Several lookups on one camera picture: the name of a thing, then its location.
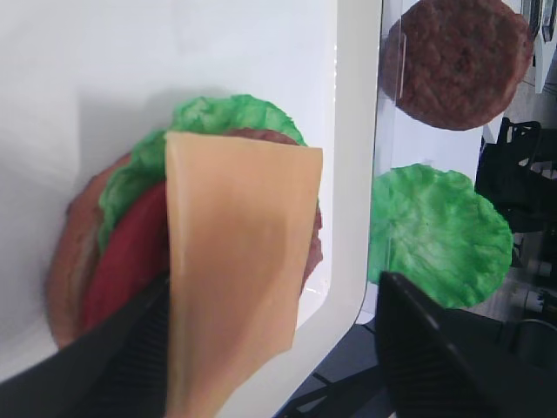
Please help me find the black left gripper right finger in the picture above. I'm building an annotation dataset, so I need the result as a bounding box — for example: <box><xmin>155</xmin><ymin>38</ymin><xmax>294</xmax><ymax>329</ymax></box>
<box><xmin>375</xmin><ymin>272</ymin><xmax>556</xmax><ymax>417</ymax></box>

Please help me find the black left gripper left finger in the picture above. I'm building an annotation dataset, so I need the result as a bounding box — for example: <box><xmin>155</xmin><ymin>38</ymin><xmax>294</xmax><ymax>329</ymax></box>
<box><xmin>1</xmin><ymin>275</ymin><xmax>169</xmax><ymax>417</ymax></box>

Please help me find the orange cheese slice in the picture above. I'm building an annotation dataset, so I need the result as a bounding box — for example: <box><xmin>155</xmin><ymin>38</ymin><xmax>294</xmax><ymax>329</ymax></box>
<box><xmin>165</xmin><ymin>131</ymin><xmax>323</xmax><ymax>417</ymax></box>

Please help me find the tomato slice on tray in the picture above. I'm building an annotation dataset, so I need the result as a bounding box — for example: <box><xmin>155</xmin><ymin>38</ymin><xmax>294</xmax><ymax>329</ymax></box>
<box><xmin>80</xmin><ymin>181</ymin><xmax>170</xmax><ymax>332</ymax></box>

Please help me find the standing green lettuce leaf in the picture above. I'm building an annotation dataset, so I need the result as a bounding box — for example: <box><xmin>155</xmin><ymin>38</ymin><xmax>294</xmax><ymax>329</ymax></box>
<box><xmin>367</xmin><ymin>164</ymin><xmax>513</xmax><ymax>308</ymax></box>

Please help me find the lettuce leaf on tray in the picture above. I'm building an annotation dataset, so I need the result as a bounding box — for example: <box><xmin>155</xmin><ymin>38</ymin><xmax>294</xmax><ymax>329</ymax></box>
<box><xmin>97</xmin><ymin>94</ymin><xmax>305</xmax><ymax>251</ymax></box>

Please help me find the meat patty on tray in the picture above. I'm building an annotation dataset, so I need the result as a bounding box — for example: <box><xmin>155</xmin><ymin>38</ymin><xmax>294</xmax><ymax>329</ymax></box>
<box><xmin>226</xmin><ymin>128</ymin><xmax>323</xmax><ymax>291</ymax></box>

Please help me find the standing brown meat patty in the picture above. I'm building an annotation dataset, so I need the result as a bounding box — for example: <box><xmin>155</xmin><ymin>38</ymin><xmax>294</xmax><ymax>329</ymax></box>
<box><xmin>379</xmin><ymin>1</ymin><xmax>534</xmax><ymax>131</ymax></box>

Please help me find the clear acrylic rack right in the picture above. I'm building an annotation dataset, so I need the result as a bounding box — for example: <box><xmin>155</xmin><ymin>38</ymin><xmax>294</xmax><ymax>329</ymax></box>
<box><xmin>332</xmin><ymin>0</ymin><xmax>419</xmax><ymax>326</ymax></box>

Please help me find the bottom bun on tray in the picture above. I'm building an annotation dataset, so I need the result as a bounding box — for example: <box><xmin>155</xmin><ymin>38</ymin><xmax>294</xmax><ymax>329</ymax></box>
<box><xmin>45</xmin><ymin>154</ymin><xmax>131</xmax><ymax>348</ymax></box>

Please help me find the white rectangular metal tray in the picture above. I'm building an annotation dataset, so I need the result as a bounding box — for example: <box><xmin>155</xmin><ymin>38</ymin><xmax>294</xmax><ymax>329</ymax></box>
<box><xmin>1</xmin><ymin>1</ymin><xmax>383</xmax><ymax>417</ymax></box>

